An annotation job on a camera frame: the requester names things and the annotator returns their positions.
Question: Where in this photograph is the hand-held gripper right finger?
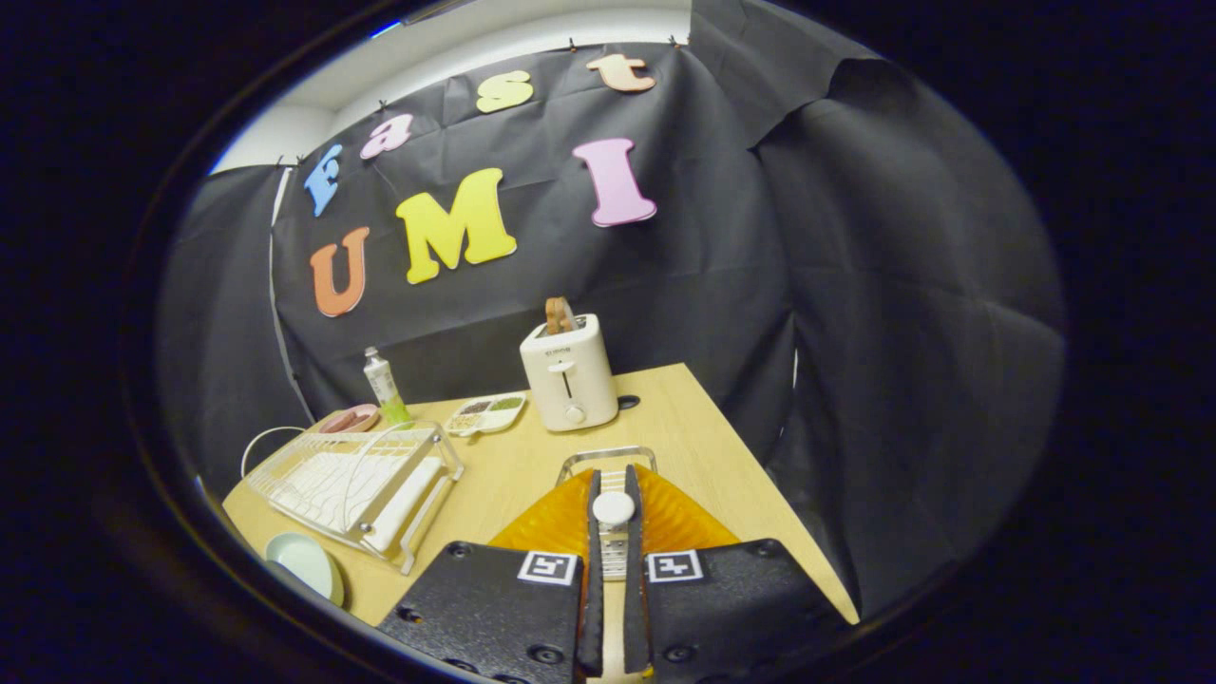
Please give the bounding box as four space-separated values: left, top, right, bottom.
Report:
622 464 853 684

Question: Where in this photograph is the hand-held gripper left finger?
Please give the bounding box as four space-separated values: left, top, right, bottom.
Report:
377 465 606 684

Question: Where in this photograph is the pink striped handle spoon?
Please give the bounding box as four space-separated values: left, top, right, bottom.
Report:
593 465 636 582

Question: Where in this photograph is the white wire dish rack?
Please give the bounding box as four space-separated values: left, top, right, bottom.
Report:
240 421 466 576

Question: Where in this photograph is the metal wire basket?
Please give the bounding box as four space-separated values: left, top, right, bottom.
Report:
556 446 658 490

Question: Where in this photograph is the pale green plate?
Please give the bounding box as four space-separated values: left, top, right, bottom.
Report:
265 532 345 607

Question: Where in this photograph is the pink plate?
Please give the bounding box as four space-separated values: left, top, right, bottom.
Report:
318 404 381 435

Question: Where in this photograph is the white divided seed tray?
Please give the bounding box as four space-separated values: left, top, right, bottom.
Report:
444 392 527 438

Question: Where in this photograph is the white toaster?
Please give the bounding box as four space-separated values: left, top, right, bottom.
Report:
520 313 620 433

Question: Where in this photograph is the clear bottle with green liquid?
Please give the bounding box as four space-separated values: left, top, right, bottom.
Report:
363 347 413 427

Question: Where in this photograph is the black backdrop cloth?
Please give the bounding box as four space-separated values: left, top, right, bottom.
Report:
157 0 1070 623

